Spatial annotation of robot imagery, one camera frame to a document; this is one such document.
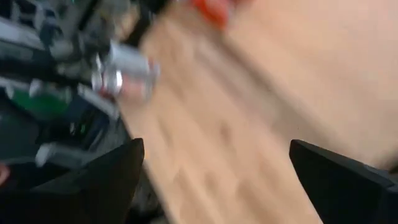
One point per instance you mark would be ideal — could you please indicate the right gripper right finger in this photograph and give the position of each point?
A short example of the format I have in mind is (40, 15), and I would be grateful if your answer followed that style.
(357, 199)

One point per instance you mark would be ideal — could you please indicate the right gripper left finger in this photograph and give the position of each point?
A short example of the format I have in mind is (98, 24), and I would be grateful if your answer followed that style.
(77, 202)

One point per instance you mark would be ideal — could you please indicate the orange Fanta can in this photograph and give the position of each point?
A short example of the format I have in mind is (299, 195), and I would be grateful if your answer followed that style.
(214, 12)

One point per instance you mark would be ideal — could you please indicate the green object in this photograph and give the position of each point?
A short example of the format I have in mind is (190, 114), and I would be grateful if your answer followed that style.
(40, 105)

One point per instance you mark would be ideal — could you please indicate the silver Diet Coke can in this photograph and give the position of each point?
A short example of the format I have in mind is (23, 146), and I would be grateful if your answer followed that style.
(133, 90)

